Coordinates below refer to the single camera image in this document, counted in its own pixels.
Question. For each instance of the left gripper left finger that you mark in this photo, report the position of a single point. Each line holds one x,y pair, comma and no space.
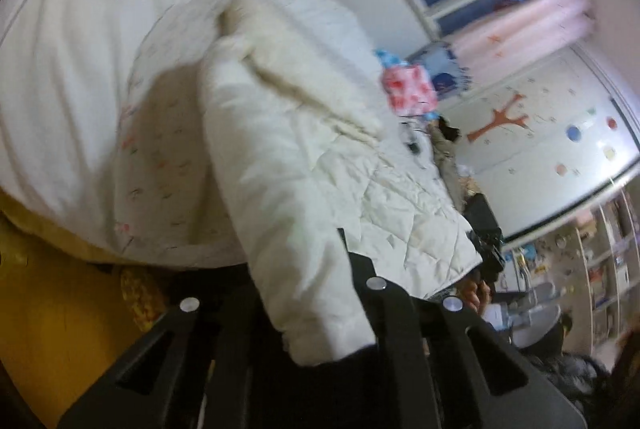
207,363

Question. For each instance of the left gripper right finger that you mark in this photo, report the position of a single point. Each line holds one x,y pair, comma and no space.
439,365

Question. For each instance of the cream quilted jacket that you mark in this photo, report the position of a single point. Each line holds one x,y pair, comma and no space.
310,165

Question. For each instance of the person right hand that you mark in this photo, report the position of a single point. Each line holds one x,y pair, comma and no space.
475,294

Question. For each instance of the brown coat on bed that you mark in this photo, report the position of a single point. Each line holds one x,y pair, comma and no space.
458,181

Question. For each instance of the yellow patterned slipper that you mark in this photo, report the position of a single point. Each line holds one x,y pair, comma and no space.
142,296

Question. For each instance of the shelf with clutter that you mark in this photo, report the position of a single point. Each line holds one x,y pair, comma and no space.
593,261

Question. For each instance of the right blue whale curtain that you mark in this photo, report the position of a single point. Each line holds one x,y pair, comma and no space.
447,76

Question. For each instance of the pink checkered plastic bag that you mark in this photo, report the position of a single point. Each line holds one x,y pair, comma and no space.
409,90

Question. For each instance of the floral cherry bedsheet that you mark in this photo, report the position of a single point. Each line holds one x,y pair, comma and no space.
167,207

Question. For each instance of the orange tree wall sticker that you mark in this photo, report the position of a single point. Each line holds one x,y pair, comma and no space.
500,117

